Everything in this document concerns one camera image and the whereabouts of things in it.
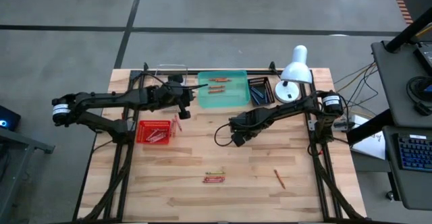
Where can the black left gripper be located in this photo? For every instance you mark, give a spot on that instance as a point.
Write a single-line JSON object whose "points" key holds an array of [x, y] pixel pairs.
{"points": [[172, 104]]}

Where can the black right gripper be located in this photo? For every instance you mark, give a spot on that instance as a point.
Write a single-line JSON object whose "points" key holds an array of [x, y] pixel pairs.
{"points": [[253, 122]]}

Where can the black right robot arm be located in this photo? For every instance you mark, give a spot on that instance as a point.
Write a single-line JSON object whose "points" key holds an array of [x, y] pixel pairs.
{"points": [[290, 109]]}

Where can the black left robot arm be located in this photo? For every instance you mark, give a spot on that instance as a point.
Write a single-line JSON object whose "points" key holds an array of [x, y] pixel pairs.
{"points": [[101, 99]]}

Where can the clear plastic bin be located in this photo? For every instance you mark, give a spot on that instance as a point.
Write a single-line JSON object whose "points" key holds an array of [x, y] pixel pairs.
{"points": [[172, 69]]}

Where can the teal plastic bin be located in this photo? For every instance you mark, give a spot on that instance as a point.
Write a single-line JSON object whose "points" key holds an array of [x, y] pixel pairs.
{"points": [[233, 99]]}

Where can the red plastic basket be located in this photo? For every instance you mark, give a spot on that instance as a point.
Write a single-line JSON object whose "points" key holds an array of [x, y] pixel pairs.
{"points": [[143, 126]]}

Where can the black plastic basket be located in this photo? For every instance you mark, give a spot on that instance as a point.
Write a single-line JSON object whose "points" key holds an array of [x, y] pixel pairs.
{"points": [[261, 81]]}

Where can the white desk lamp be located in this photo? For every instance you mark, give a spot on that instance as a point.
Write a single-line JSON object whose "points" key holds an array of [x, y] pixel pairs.
{"points": [[298, 69]]}

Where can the black support beam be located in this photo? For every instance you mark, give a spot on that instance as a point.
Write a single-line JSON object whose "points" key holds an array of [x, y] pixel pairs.
{"points": [[368, 127]]}

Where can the white paper sheet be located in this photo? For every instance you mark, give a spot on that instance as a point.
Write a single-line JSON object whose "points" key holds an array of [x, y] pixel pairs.
{"points": [[371, 143]]}

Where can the grey desk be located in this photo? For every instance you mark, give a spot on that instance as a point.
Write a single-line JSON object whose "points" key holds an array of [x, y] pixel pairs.
{"points": [[391, 82]]}

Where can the black caster wheel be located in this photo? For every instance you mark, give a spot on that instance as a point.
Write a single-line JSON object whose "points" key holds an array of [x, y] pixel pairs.
{"points": [[390, 195]]}

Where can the black box with blue light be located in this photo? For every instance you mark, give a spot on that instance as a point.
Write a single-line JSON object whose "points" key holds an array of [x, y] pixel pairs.
{"points": [[6, 117]]}

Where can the black backlit keyboard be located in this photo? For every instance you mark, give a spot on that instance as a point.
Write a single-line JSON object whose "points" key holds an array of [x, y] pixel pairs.
{"points": [[416, 151]]}

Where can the grey keyboard tray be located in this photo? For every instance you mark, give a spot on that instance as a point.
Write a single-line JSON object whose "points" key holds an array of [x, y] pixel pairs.
{"points": [[411, 190]]}

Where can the black headphones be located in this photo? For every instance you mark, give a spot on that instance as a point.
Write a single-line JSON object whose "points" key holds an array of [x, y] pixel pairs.
{"points": [[421, 109]]}

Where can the black slanted pole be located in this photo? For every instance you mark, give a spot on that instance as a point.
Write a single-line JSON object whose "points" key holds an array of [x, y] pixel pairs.
{"points": [[410, 31]]}

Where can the black laptop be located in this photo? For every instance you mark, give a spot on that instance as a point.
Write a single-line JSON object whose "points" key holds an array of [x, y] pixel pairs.
{"points": [[426, 57]]}

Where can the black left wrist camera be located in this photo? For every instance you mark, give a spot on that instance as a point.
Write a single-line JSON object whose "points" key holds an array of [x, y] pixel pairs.
{"points": [[162, 91]]}

